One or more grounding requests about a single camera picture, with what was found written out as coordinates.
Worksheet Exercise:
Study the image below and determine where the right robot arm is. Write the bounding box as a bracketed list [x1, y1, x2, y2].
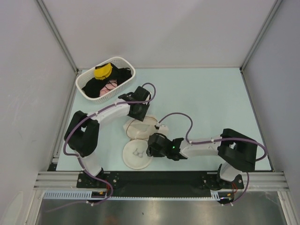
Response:
[146, 128, 258, 188]

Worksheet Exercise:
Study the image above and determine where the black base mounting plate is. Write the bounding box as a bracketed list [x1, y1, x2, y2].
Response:
[76, 170, 244, 198]

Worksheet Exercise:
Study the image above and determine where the yellow bra with black straps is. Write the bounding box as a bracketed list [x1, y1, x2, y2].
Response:
[94, 63, 113, 80]

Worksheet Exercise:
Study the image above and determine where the black garment in basket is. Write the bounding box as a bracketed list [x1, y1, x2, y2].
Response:
[82, 63, 132, 98]

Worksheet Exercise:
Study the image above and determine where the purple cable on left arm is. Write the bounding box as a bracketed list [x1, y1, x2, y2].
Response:
[45, 82, 157, 213]

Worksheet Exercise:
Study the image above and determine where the white slotted cable duct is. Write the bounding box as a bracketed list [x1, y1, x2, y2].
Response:
[44, 190, 231, 201]

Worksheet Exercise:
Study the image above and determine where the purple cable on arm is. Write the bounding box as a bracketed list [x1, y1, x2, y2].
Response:
[45, 82, 157, 213]
[157, 112, 269, 207]

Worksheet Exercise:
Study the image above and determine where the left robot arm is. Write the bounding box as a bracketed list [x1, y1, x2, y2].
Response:
[63, 85, 156, 188]

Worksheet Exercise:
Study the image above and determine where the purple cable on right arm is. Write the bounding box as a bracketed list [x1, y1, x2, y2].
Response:
[157, 112, 269, 207]

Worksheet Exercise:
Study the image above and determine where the pink garment in basket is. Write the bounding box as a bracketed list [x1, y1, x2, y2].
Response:
[99, 80, 118, 97]

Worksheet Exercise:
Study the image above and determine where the white perforated plastic basket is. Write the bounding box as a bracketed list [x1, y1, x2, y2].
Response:
[75, 56, 136, 104]

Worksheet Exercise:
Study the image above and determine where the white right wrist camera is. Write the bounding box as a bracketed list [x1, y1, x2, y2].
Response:
[155, 124, 169, 136]

